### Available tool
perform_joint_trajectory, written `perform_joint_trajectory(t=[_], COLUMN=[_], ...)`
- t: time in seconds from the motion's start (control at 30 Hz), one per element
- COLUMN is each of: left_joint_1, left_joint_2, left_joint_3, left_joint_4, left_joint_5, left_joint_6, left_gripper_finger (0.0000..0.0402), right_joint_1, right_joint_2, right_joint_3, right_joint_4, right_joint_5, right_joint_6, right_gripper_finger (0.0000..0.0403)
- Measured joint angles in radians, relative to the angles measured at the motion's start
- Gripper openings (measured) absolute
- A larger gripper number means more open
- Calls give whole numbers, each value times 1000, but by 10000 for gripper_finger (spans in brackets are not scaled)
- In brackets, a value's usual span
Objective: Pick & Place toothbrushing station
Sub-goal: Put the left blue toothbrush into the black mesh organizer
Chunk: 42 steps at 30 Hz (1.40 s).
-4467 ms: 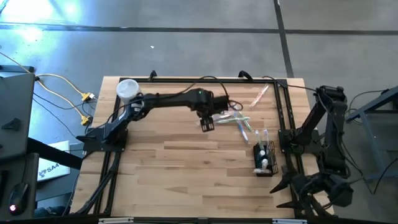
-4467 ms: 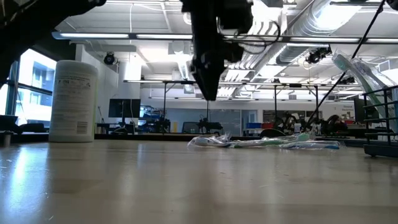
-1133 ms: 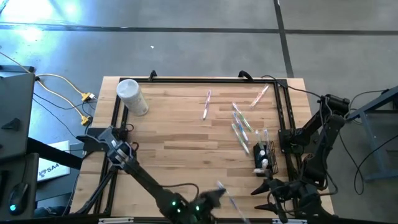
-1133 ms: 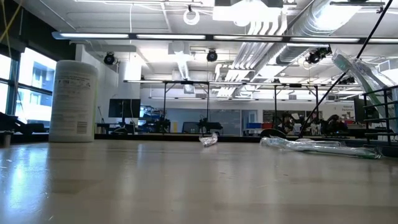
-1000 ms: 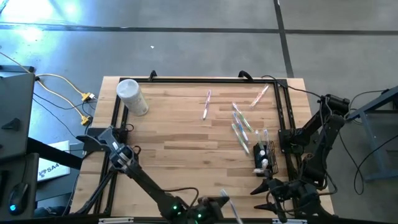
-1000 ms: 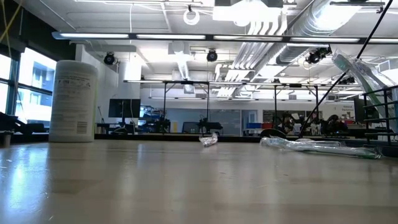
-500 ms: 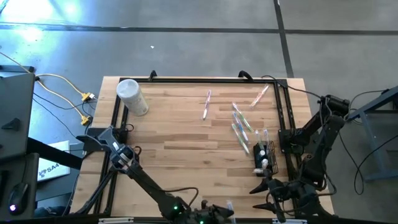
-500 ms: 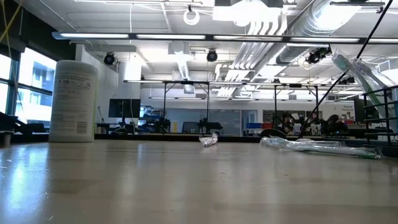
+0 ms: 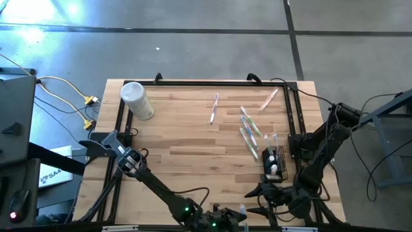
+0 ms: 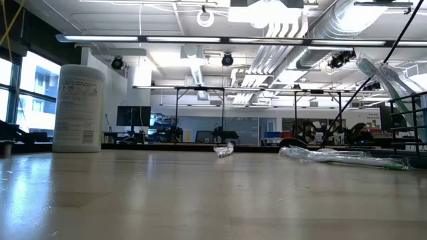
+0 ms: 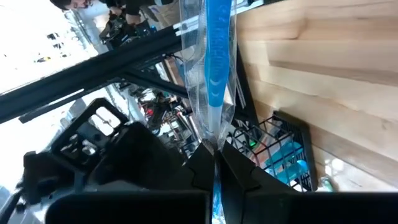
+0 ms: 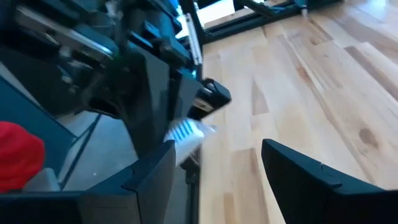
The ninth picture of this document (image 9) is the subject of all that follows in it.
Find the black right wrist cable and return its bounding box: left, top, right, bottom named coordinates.
left=256, top=193, right=331, bottom=224

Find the thin black floor cable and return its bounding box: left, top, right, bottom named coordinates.
left=33, top=95, right=94, bottom=115
left=33, top=102, right=81, bottom=144

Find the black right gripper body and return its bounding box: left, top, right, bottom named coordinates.
left=269, top=185, right=295, bottom=210

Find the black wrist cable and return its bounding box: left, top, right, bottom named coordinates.
left=165, top=186, right=211, bottom=209
left=256, top=193, right=331, bottom=224

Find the black wire basket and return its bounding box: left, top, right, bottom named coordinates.
left=261, top=145, right=289, bottom=184

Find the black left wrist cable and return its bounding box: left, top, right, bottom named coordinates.
left=165, top=186, right=211, bottom=209

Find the thin black robot supply cable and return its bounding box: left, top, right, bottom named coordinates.
left=269, top=77, right=335, bottom=107

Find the black diagonal beam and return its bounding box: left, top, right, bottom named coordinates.
left=27, top=141, right=87, bottom=177

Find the black aluminium table frame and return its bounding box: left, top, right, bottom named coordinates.
left=77, top=80, right=347, bottom=226

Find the pink toothbrush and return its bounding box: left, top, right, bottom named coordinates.
left=209, top=92, right=220, bottom=126

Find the black looped floor cable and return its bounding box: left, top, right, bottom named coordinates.
left=349, top=112, right=412, bottom=203

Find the black computer case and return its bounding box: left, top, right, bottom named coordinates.
left=0, top=74, right=37, bottom=166

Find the black computer mouse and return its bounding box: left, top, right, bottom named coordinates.
left=7, top=188, right=31, bottom=224

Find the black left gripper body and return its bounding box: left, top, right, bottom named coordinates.
left=196, top=209, right=229, bottom=232

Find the grey blue metal stand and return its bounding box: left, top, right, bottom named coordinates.
left=355, top=88, right=412, bottom=188

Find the yellow cable with connector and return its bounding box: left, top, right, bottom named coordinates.
left=0, top=52, right=99, bottom=106
left=37, top=82, right=95, bottom=131

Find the blue toothbrush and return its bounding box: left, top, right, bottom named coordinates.
left=239, top=115, right=259, bottom=148
left=272, top=133, right=281, bottom=157

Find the white printed box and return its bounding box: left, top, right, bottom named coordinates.
left=38, top=144, right=74, bottom=189

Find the white wipes canister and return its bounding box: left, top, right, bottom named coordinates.
left=120, top=81, right=155, bottom=121

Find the white edge bracket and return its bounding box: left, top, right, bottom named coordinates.
left=282, top=226, right=319, bottom=232
left=102, top=225, right=140, bottom=232

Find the black desk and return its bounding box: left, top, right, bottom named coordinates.
left=0, top=157, right=42, bottom=228

